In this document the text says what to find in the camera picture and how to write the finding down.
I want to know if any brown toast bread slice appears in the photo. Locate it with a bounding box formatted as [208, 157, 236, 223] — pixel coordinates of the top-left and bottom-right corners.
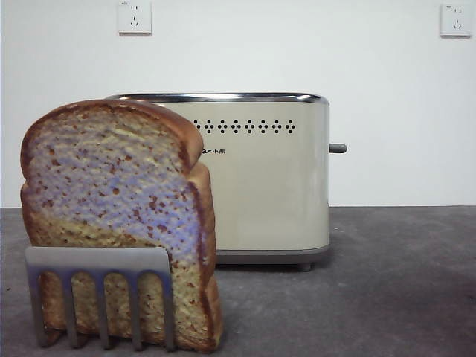
[20, 99, 224, 353]

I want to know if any cream two-slot toaster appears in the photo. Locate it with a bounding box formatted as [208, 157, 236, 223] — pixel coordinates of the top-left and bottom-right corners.
[106, 91, 331, 272]

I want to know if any shiny metal toast rack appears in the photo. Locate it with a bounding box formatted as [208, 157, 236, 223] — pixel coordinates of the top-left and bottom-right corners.
[24, 245, 176, 353]

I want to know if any white wall socket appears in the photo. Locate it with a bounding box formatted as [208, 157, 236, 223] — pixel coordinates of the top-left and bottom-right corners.
[118, 0, 152, 37]
[440, 3, 473, 38]

